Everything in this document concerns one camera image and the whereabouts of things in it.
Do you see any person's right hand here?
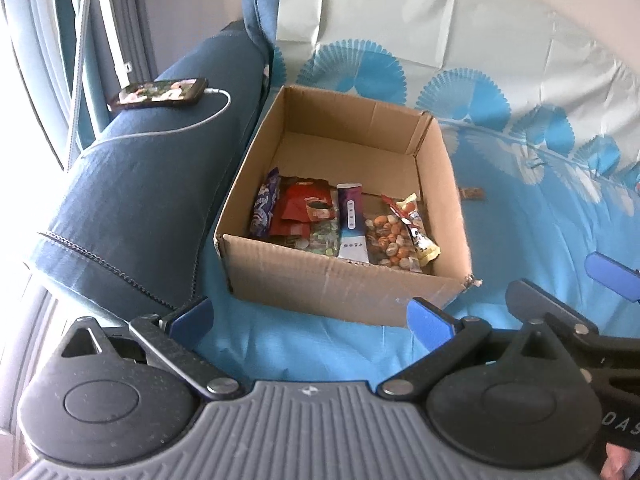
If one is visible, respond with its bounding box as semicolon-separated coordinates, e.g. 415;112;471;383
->
599;442;640;480

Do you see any black smartphone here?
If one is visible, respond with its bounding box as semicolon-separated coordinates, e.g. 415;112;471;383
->
107;77;209;112

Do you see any cardboard box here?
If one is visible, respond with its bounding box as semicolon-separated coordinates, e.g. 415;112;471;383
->
214;85;473;328

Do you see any blue fabric sofa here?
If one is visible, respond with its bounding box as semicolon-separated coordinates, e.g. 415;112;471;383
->
22;0;283;313

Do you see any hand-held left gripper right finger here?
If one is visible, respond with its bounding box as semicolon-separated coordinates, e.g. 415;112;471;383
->
377;297;573;401

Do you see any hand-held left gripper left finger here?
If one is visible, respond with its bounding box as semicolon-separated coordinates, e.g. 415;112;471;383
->
60;296;247;401

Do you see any red coffee snack packet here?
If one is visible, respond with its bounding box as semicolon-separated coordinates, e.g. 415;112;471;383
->
272;176;337;237

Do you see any window frame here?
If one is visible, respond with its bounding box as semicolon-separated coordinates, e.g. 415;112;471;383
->
0;0;157;173

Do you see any clear green candy packet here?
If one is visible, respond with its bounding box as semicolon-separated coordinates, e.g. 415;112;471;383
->
286;217;343;258

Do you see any purple white snack stick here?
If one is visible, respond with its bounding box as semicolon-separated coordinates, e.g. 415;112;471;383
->
336;182;371;265

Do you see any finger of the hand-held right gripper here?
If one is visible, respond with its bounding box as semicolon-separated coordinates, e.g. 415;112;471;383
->
504;280;601;343
584;251;640;304

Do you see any white charging cable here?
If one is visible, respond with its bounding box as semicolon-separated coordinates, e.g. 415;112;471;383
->
65;87;232;173

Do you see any purple snack bar packet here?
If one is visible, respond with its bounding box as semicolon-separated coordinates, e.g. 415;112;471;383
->
249;167;282;238

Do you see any clear bag of nuts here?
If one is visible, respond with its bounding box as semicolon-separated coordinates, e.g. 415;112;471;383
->
381;193;442;267

